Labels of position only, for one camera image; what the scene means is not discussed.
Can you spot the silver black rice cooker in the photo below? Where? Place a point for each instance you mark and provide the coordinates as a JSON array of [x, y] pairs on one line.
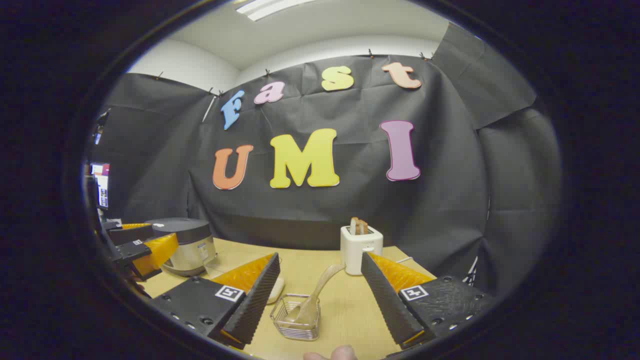
[[190, 245]]

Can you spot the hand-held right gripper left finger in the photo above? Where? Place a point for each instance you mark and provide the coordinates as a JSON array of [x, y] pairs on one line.
[[257, 300]]

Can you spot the wooden spoon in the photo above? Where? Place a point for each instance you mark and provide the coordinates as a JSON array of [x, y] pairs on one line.
[[320, 287]]

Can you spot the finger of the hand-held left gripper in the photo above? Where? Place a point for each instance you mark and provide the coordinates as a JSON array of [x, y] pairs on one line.
[[157, 250], [132, 235]]

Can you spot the computer monitor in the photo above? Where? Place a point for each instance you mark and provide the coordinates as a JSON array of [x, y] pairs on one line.
[[102, 185]]

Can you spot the clear plastic container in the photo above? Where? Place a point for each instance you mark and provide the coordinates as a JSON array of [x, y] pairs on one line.
[[220, 267]]

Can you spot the white toaster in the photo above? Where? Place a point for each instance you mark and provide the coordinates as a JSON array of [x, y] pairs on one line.
[[357, 250]]

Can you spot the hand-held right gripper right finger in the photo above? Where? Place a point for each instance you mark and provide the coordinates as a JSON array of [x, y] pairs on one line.
[[385, 295]]

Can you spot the toast slice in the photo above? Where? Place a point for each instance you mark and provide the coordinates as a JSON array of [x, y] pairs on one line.
[[354, 226], [363, 227]]

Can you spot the pile of white rice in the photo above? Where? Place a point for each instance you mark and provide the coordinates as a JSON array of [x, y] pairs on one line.
[[276, 289]]

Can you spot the ceiling light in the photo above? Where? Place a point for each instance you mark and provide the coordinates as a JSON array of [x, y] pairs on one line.
[[270, 7]]

